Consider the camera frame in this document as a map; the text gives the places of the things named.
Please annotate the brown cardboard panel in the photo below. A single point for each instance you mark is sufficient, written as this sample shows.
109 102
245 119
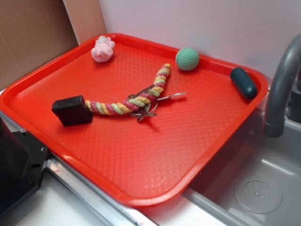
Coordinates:
34 32

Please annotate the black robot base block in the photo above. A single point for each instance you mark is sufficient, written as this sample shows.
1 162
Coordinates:
23 159

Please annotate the red plastic tray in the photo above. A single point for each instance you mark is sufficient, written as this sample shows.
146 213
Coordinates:
138 163

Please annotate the grey plastic sink basin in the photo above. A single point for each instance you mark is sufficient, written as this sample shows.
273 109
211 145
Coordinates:
253 180

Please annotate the dark teal capsule object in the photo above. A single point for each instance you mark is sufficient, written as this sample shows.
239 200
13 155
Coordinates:
243 82

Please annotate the black box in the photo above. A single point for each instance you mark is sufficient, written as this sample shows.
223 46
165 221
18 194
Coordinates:
72 111

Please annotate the pink plush toy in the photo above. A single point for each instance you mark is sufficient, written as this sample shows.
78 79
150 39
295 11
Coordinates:
103 49

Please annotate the multicolour twisted rope toy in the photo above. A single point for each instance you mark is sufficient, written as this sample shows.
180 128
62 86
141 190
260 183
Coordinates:
134 102

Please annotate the green knitted ball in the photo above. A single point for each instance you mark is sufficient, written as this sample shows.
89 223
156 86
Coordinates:
187 59

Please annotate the grey toy faucet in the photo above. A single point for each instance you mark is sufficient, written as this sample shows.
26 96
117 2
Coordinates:
284 100

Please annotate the brown lizard keychain with ring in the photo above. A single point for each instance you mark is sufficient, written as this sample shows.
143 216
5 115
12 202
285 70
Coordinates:
148 109

